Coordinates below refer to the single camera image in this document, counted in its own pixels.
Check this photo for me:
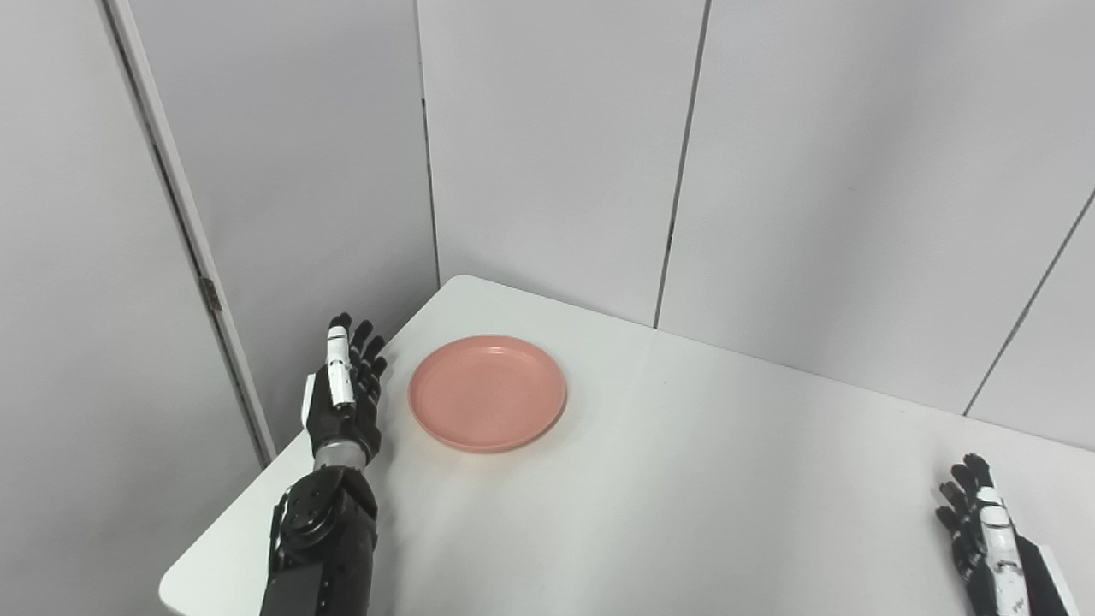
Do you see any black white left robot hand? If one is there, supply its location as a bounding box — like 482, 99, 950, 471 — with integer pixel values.
300, 312, 389, 468

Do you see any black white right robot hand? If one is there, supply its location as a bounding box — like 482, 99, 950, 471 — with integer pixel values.
933, 453, 1081, 616

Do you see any pink round plate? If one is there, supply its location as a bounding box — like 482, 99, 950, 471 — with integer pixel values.
408, 335, 567, 453

